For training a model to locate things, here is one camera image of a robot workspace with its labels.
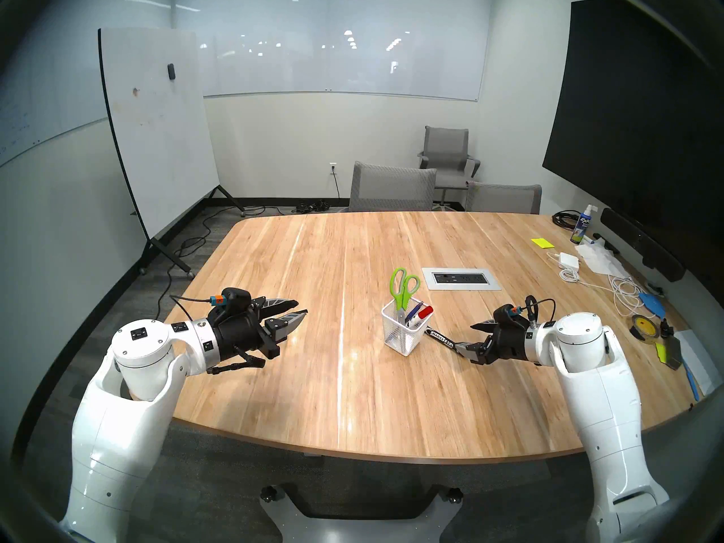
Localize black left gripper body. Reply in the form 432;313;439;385
209;308;281;361

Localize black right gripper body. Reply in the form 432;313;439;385
485;321;533;365

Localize black permanent marker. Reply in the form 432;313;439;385
425;326;462;351

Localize green-handled scissors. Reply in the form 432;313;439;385
389;267;423;325

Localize white mesh pen holder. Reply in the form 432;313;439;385
381;298;434;357

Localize silver table outlet panel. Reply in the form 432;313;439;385
421;267;502;291

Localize white crumpled tissue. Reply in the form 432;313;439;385
577;241;630;279

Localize grey mesh-back chair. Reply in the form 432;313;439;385
348;161;438;213
465;181;542;216

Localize whiteboard cleaner spray bottle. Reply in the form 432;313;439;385
570;204;596;244

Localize yellow and black tape roll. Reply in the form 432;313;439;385
631;314;661;341

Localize flat blue object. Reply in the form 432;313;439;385
638;290;669;320

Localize dark grey and yellow block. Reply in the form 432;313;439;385
655;338;685;370

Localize black soundbar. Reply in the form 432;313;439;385
600;207;686;282

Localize thin blue stick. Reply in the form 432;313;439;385
682;358;702;401

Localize grey armrest office chair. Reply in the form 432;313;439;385
417;126;481;212

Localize white paper sheet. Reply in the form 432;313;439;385
673;328;722;395

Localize rolling whiteboard on stand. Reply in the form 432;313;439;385
98;27;247;278

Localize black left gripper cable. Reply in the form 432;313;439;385
208;352;266;377

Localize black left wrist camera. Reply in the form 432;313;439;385
209;287;253;316

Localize black right camera cable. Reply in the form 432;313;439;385
523;295;558;328

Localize black camera cable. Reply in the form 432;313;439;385
170;296;213;322
523;295;558;328

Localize black left camera cable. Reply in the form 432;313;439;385
170;296;213;322

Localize long black floor cable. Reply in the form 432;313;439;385
167;205;266;277

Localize white charger cable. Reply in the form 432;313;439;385
546;252;651;319

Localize plain glass wall whiteboard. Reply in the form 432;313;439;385
173;0;492;102

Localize large black wall screen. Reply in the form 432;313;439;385
542;0;724;288

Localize wall whiteboard with writing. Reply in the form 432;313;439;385
0;0;173;169

